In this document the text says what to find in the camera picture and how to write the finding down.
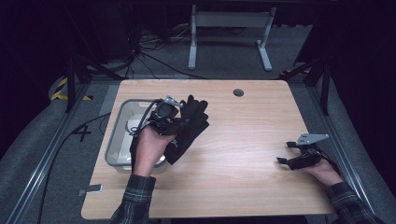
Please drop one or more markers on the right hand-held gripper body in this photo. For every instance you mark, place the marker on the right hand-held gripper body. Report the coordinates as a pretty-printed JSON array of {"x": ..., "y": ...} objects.
[{"x": 303, "y": 160}]

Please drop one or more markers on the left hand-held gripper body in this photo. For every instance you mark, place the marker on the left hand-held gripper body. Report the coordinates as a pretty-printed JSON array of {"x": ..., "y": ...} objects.
[{"x": 165, "y": 115}]

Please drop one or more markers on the white plastic bin grey rim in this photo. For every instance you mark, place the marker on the white plastic bin grey rim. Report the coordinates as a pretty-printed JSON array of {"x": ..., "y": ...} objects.
[{"x": 120, "y": 143}]

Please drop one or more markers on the person's right hand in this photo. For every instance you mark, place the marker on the person's right hand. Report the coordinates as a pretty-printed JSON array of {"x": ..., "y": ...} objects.
[{"x": 325, "y": 174}]

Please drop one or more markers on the person's left hand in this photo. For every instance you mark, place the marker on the person's left hand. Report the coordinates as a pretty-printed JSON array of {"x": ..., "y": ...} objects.
[{"x": 151, "y": 149}]

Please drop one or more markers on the black metal stand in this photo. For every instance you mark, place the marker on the black metal stand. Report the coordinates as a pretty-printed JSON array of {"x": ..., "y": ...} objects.
[
  {"x": 325, "y": 87},
  {"x": 71, "y": 84}
]

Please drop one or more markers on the grey round table grommet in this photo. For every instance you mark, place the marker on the grey round table grommet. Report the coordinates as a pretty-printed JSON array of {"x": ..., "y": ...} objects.
[{"x": 238, "y": 92}]

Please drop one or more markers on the grey tape piece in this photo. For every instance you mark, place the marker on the grey tape piece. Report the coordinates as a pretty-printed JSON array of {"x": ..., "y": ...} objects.
[{"x": 91, "y": 189}]

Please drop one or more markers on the yellow black hazard tape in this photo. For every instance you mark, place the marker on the yellow black hazard tape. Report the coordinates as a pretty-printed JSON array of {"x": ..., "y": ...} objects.
[{"x": 60, "y": 87}]

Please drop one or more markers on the aluminium floor rail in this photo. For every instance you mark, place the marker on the aluminium floor rail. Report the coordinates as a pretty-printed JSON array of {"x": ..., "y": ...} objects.
[
  {"x": 339, "y": 124},
  {"x": 46, "y": 155}
]

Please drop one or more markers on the white metal desk frame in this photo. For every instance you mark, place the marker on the white metal desk frame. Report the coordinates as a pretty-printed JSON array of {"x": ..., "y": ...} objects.
[{"x": 230, "y": 19}]

